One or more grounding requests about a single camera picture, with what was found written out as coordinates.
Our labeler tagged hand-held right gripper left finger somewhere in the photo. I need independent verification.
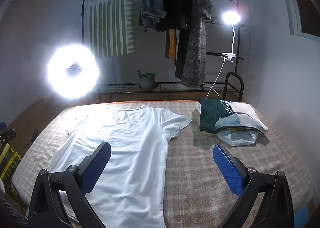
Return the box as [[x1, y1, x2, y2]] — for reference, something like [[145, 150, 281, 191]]
[[28, 141, 112, 228]]

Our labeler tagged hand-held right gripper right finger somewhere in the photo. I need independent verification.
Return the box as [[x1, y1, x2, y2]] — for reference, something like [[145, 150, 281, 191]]
[[212, 143, 295, 228]]

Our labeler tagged white t-shirt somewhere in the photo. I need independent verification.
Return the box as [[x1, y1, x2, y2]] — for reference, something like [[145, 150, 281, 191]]
[[47, 105, 192, 228]]

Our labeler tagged black metal clothes rack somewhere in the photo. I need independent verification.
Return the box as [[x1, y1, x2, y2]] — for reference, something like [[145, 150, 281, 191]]
[[80, 0, 245, 102]]

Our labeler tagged beige plaid blanket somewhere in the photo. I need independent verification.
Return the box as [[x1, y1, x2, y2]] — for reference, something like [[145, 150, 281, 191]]
[[11, 101, 315, 228]]

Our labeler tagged folded pale blue cloth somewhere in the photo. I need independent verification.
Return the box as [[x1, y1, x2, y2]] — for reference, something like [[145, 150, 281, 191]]
[[217, 129, 259, 147]]

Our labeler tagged folded leaf print cloth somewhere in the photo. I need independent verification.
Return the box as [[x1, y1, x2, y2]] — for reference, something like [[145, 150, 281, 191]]
[[214, 100, 269, 134]]

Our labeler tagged folded dark green cloth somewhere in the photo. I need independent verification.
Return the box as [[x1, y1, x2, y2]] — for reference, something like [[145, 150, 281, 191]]
[[199, 98, 235, 133]]

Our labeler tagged yellow and black crate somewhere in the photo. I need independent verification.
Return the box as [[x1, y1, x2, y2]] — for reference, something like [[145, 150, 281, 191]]
[[0, 143, 22, 181]]

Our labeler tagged dark device on stand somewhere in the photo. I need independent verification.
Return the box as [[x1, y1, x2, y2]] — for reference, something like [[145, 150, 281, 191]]
[[0, 129, 17, 144]]

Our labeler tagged potted plant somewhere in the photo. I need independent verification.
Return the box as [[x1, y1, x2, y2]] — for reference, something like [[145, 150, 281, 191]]
[[137, 69, 159, 91]]

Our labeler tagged grey plaid coat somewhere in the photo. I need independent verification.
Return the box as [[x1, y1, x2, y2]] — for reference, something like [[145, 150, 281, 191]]
[[180, 0, 213, 87]]

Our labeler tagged orange scarf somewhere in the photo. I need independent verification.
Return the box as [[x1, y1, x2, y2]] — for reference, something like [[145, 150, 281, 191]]
[[165, 28, 178, 67]]

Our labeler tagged white clip lamp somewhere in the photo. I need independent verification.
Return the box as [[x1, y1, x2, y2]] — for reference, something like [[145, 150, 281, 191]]
[[221, 11, 242, 64]]

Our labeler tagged black coat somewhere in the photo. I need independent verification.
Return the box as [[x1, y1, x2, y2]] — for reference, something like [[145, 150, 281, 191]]
[[157, 0, 193, 79]]

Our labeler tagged white lamp cable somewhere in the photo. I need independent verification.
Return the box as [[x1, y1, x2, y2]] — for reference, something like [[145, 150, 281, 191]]
[[206, 59, 225, 100]]

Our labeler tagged ring light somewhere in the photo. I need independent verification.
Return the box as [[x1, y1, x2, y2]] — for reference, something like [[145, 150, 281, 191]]
[[47, 44, 100, 99]]

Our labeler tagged green striped wall hanging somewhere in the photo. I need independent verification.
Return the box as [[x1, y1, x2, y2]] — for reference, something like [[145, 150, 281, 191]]
[[86, 0, 137, 59]]

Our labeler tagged window frame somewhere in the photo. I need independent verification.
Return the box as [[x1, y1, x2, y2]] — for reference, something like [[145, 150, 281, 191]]
[[275, 0, 320, 41]]

